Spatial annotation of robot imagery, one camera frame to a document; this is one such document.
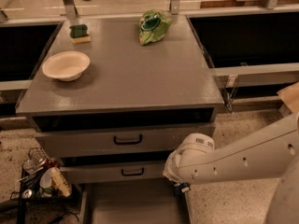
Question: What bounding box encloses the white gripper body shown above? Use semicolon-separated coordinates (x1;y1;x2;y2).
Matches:
163;133;215;183

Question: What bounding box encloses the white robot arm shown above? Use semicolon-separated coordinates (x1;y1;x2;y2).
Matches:
163;113;299;224

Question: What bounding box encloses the grey middle drawer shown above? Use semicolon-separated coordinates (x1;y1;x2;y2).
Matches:
60;160;165;184

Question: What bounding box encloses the grey top drawer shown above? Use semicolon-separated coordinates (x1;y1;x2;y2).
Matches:
36;124;215;158

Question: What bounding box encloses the grey open bottom drawer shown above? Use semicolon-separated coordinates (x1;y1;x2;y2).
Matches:
79;178;192;224

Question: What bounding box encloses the grey drawer cabinet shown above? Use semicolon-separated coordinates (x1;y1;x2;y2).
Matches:
16;14;225;224

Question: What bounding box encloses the brown cardboard box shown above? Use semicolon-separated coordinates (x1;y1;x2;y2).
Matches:
278;82;299;113

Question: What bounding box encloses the green chip bag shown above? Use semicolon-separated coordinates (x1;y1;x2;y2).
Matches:
138;9;172;46

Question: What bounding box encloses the white paper bowl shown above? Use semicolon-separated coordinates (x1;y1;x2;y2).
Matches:
42;51;90;81

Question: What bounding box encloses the white cup in rack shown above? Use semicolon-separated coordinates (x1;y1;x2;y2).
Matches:
39;167;58;189

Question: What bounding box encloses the green yellow sponge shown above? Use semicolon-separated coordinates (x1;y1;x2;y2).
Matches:
70;24;91;44

